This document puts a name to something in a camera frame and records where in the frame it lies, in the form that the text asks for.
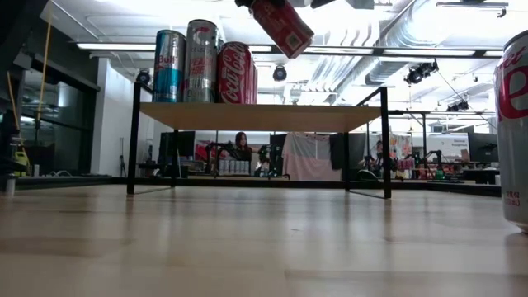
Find wooden shelf black metal legs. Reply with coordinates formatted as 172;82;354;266
125;84;393;200

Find orange hanging cable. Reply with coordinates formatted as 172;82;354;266
6;72;21;141
35;20;54;123

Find yellow green device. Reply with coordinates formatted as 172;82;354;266
13;148;32;178

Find blue silver Red Bull can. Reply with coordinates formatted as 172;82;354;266
152;29;187;103

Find black metal table frame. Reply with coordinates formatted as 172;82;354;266
0;175;502;198

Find black standing panel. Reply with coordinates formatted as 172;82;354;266
270;134;288;177

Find black hanging cloth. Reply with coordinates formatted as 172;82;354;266
328;132;368;171

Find tall white can black lid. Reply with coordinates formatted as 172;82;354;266
183;19;219;104

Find white pink hanging cloth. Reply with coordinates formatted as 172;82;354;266
282;131;343;182

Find red Coca-Cola can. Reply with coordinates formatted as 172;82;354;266
216;40;254;105
249;0;315;59

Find silver Diet Coke can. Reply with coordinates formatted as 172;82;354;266
493;29;528;235

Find black monitor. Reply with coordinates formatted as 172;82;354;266
158;130;196;166
468;131;499;164

